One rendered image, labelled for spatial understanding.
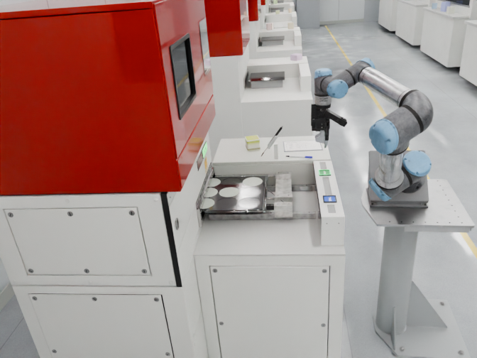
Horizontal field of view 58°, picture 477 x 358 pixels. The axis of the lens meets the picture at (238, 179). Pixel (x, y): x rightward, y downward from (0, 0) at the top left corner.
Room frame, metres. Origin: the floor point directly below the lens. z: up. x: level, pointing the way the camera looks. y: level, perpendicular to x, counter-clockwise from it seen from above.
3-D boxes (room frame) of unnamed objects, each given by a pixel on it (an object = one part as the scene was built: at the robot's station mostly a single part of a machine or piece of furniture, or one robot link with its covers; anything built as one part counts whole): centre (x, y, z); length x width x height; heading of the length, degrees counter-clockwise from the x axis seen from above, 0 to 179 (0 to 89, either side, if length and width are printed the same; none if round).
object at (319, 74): (1.85, -0.41, 1.41); 0.09 x 0.08 x 0.11; 15
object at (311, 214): (1.71, -0.09, 0.84); 0.50 x 0.02 x 0.03; 82
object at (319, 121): (1.85, -0.40, 1.25); 0.09 x 0.08 x 0.12; 82
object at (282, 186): (1.83, -0.21, 0.87); 0.36 x 0.08 x 0.03; 172
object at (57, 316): (1.72, 0.53, 0.41); 0.82 x 0.71 x 0.82; 172
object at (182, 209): (1.68, 0.20, 1.02); 0.82 x 0.03 x 0.40; 172
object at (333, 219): (1.72, -0.40, 0.89); 0.55 x 0.09 x 0.14; 172
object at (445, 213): (1.77, -0.81, 0.75); 0.45 x 0.44 x 0.13; 79
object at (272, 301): (1.90, -0.16, 0.41); 0.97 x 0.64 x 0.82; 172
